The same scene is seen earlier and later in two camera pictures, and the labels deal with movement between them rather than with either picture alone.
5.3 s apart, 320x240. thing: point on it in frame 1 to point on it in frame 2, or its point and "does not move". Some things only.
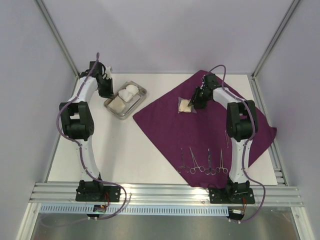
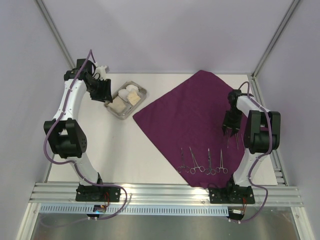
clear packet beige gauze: [117, 105] does not move
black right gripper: [197, 96] to [231, 121]
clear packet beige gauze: [182, 106] to [133, 98]
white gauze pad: [132, 90] does not move
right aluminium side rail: [282, 178] does not move
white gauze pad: [126, 95] does not move
